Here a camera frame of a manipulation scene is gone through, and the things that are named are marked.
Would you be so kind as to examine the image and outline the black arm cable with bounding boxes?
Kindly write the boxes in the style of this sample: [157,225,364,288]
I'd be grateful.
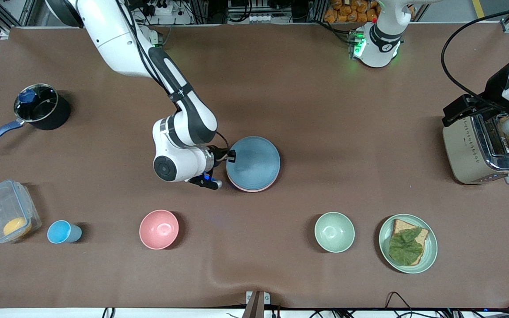
[118,0,231,155]
[441,4,509,100]

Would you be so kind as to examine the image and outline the brown bread slice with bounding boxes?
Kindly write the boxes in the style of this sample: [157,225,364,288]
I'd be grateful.
[391,219,429,265]

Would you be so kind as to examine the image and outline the beige chrome toaster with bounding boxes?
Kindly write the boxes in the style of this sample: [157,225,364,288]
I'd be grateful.
[442,102,509,185]

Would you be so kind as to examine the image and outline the pink plate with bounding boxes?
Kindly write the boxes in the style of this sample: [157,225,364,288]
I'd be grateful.
[228,174,278,193]

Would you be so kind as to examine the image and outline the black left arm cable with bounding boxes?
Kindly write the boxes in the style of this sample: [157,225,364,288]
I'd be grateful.
[441,4,509,100]

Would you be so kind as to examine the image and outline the black floor cable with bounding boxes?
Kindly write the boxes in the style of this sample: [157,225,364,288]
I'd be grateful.
[385,291,416,312]

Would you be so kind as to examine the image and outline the glass lid with blue knob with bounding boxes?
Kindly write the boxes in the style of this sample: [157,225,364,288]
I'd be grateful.
[14,84,58,123]

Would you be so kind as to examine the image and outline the orange snack bags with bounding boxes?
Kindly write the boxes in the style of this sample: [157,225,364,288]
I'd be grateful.
[324,0,379,23]

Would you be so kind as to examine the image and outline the green plate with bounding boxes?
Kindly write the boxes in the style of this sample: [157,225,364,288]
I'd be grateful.
[379,214,438,274]

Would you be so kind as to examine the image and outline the brown table cloth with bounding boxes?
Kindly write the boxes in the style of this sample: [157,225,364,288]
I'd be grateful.
[0,24,509,309]

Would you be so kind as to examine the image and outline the blue cup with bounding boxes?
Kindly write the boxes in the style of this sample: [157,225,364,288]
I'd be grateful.
[47,220,83,244]

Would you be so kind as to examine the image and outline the green bowl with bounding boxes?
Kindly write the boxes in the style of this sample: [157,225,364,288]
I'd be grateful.
[315,212,355,253]

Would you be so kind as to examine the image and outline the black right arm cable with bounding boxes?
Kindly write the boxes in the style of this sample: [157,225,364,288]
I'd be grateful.
[118,0,231,155]

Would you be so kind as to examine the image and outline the black pot with blue handle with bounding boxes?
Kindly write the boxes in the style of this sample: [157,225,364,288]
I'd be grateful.
[0,84,71,152]

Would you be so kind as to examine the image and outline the pink bowl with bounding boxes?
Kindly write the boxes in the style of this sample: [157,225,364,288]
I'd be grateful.
[139,209,179,250]

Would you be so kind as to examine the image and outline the orange round food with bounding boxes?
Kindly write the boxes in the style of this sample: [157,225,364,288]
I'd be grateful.
[3,217,32,238]

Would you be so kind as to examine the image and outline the green lettuce leaf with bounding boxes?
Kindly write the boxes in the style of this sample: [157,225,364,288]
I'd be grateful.
[388,227,424,266]

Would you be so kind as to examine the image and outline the white power strip with plugs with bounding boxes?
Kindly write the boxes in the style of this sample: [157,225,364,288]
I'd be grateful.
[145,2,174,16]

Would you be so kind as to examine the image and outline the blue plate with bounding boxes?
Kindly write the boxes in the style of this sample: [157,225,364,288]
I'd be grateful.
[226,136,281,188]

